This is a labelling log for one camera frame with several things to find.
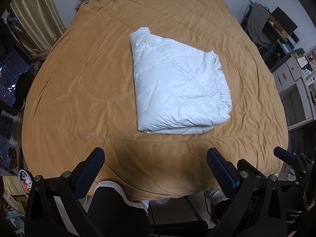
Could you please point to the black monitor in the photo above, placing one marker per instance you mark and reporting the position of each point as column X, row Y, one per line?
column 284, row 19

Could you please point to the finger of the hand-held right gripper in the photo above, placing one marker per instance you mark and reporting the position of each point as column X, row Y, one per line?
column 285, row 155

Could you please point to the beige bag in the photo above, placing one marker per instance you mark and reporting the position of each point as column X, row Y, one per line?
column 39, row 54

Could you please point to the dark cloth bundle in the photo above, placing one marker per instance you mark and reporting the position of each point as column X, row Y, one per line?
column 22, row 91

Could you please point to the white drawer shelf unit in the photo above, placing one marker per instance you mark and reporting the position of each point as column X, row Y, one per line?
column 296, row 84

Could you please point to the grey chair with cloth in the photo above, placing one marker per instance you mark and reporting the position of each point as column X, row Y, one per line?
column 259, row 24

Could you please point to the gold curtain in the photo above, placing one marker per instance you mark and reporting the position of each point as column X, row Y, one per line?
column 34, row 14

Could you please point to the mustard quilted bed blanket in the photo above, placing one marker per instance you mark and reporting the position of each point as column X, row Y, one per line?
column 98, row 79

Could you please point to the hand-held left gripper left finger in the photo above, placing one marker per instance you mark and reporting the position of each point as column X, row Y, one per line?
column 91, row 167

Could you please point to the person's right leg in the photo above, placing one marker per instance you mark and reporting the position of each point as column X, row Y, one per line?
column 221, row 207

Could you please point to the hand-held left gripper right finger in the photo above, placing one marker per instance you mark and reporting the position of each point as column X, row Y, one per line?
column 219, row 170

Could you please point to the black metal frame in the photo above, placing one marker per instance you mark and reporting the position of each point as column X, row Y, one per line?
column 195, row 212

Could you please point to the white puffer jacket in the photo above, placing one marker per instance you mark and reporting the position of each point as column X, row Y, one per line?
column 177, row 84

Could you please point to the round printed tin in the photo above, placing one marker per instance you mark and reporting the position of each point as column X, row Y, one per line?
column 25, row 181

